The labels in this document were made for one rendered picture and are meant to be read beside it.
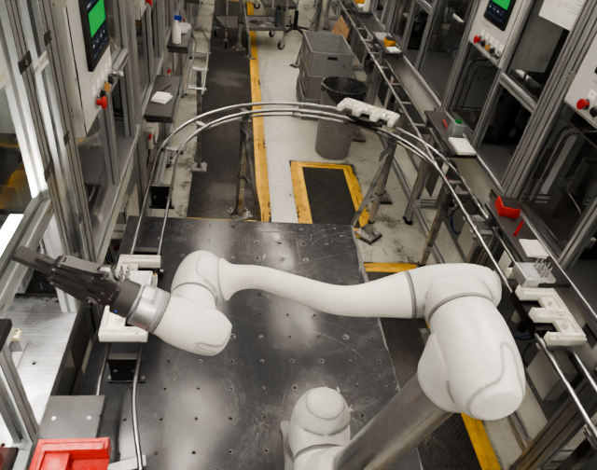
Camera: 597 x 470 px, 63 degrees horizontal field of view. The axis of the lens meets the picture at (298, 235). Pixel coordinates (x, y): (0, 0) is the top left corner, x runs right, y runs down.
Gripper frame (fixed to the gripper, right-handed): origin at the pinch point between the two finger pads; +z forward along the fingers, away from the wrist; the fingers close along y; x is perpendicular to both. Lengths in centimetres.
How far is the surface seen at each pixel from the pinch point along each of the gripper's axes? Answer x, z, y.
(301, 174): -265, -113, -121
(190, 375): -24, -52, -59
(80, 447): 15.8, -25.4, -37.1
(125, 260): -55, -17, -55
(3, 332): 14.1, -1.9, -3.7
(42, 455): 18.8, -18.7, -40.0
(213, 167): -256, -48, -150
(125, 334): -23, -26, -49
